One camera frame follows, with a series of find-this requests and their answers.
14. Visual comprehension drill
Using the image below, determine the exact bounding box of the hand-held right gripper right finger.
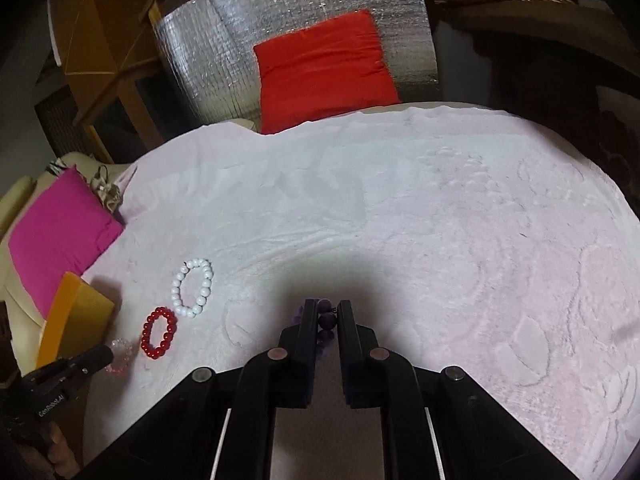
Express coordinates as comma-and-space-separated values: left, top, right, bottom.
336, 299, 581, 480

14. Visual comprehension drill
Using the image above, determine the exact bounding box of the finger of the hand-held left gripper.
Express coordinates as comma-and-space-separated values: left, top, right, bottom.
55, 344, 115, 378

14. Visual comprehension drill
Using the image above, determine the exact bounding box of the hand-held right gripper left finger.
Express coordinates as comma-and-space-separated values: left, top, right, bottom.
82, 299, 321, 480

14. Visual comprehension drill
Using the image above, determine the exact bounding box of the pink bead bracelet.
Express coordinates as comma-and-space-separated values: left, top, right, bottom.
106, 338, 133, 376

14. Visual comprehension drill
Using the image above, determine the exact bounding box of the orange box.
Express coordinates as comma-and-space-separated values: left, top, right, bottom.
36, 271, 117, 368

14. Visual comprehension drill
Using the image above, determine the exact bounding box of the purple bead bracelet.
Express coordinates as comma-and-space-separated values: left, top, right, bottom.
292, 299, 343, 358

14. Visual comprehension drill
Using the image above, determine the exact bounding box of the person's left hand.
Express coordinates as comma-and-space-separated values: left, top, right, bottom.
15, 417, 82, 480

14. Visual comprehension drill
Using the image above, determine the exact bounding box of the pink cushion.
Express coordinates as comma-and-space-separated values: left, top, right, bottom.
7, 166, 125, 320

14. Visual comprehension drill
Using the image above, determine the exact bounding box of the small grey pouch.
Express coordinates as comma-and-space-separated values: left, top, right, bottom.
90, 164, 124, 223

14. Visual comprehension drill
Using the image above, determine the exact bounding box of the dark wicker box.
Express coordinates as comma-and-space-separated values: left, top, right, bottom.
34, 85, 87, 153

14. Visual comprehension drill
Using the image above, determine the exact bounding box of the red cushion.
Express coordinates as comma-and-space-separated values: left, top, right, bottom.
253, 9, 401, 135

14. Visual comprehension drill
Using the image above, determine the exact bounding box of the silver insulation mat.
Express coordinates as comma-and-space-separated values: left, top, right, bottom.
151, 0, 441, 133

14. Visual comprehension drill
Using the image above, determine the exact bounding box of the wooden shelf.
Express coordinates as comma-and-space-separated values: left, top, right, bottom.
435, 0, 640, 161

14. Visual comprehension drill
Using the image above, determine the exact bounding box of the red bead bracelet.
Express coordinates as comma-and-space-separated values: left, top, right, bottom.
141, 306, 178, 359

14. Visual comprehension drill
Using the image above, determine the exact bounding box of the white bead bracelet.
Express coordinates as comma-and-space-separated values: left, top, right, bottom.
171, 258, 214, 318

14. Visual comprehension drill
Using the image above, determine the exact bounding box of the yellow wooden furniture frame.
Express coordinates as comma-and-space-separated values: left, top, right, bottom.
50, 0, 201, 163

